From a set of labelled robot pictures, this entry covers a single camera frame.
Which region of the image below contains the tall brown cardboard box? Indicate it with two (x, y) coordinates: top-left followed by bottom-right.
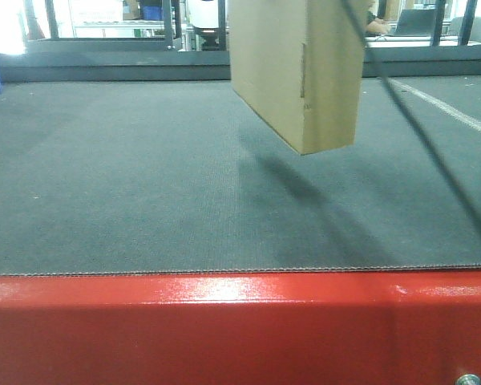
(228, 1), (370, 155)

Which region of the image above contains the dark grey conveyor belt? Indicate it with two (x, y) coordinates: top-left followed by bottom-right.
(0, 79), (481, 275)

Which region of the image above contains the white background table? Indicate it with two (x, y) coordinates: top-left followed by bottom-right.
(365, 35), (459, 48)

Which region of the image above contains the seated person in background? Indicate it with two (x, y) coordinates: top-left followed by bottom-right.
(366, 0), (391, 36)

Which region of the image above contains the open black laptop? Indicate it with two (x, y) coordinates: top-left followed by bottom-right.
(390, 9), (436, 37)

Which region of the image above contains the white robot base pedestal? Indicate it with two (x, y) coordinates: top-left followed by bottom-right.
(188, 0), (228, 51)

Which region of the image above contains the black metal guard frame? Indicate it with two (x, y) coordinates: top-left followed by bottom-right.
(20, 1), (182, 52)

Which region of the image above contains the black cable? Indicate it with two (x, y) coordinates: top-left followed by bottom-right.
(338, 0), (481, 257)

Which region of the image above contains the red metal conveyor frame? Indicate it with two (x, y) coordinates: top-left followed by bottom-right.
(0, 270), (481, 384)

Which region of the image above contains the silver bolt on frame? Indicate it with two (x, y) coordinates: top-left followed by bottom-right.
(455, 373), (481, 385)

